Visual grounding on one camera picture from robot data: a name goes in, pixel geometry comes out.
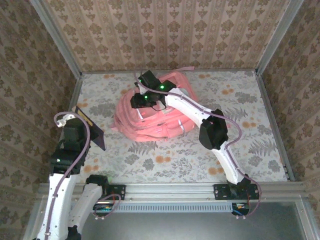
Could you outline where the thin aluminium wall rail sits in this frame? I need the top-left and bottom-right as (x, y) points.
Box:
(81, 68), (258, 75)

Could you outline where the navy book with gold label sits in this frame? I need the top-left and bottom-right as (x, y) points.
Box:
(73, 105), (106, 151)

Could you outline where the aluminium frame post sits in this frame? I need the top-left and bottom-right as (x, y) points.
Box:
(29, 0), (83, 79)
(256, 0), (305, 76)

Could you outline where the aluminium table side rail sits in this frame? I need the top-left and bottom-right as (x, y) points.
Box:
(59, 74), (84, 141)
(255, 72), (297, 181)

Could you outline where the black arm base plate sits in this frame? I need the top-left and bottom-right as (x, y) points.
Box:
(213, 183), (260, 201)
(104, 184), (126, 201)

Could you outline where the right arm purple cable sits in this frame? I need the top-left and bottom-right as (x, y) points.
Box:
(133, 72), (263, 220)

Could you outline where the pink student backpack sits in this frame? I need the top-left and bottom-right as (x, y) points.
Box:
(109, 66), (197, 143)

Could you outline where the slotted grey cable duct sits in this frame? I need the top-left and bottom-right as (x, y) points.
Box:
(70, 201), (234, 213)

